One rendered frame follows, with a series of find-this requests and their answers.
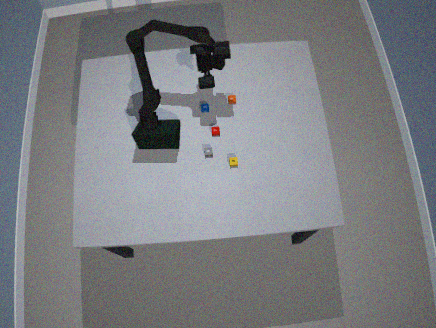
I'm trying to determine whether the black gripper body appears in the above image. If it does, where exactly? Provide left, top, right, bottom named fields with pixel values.
left=197, top=58, right=215, bottom=89

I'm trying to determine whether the orange block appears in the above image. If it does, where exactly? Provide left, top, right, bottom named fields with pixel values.
left=228, top=95, right=236, bottom=105

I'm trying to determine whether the yellow digit block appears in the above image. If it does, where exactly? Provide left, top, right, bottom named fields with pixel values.
left=229, top=157, right=238, bottom=167

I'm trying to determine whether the red block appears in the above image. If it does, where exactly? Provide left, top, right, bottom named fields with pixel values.
left=212, top=126, right=220, bottom=136

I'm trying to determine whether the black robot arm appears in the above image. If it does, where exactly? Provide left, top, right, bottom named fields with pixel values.
left=125, top=20, right=231, bottom=131

